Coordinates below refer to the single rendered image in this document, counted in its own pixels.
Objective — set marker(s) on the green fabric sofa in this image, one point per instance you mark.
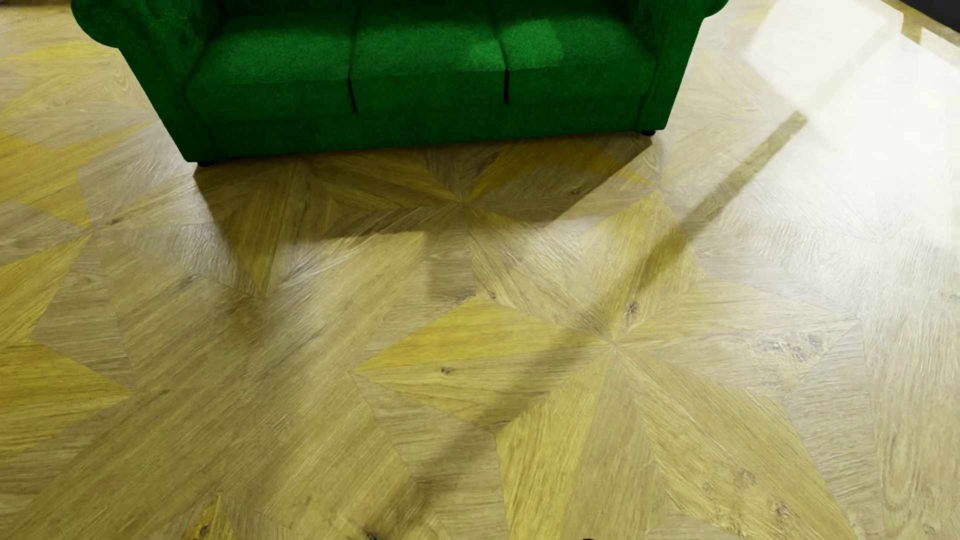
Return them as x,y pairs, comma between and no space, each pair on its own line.
420,124

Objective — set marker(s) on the green sofa seat cushion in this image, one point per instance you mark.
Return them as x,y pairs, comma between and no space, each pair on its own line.
270,67
577,56
427,64

